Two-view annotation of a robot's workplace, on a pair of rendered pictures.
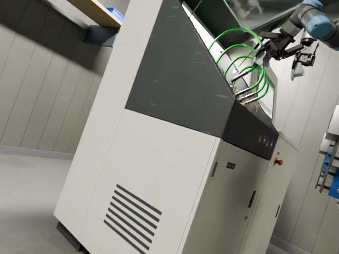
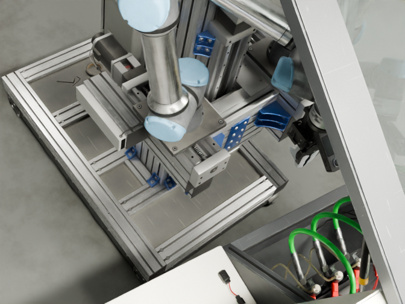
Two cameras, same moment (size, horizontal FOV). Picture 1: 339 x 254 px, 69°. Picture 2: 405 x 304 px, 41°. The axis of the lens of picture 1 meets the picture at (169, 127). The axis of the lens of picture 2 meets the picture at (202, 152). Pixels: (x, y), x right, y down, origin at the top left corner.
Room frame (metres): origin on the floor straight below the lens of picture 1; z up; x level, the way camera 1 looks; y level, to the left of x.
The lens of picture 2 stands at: (2.17, -0.70, 2.46)
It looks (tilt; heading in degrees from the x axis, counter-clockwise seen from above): 56 degrees down; 186
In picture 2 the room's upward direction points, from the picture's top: 18 degrees clockwise
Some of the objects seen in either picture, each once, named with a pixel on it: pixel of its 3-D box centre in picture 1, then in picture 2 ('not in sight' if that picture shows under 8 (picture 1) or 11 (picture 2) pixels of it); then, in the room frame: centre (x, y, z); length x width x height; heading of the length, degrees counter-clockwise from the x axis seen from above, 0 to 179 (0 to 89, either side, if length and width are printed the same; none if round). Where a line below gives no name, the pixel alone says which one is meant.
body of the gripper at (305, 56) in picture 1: (305, 53); (312, 129); (1.25, -0.54, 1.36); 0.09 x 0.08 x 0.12; 51
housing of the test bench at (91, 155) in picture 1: (176, 135); not in sight; (1.92, -0.07, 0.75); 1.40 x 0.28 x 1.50; 141
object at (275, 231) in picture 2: (252, 135); (304, 218); (1.21, -0.40, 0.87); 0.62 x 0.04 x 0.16; 141
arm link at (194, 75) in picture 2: not in sight; (187, 83); (1.13, -0.91, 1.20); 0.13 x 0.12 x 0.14; 0
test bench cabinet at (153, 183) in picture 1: (178, 203); not in sight; (1.37, -0.19, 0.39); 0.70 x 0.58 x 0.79; 141
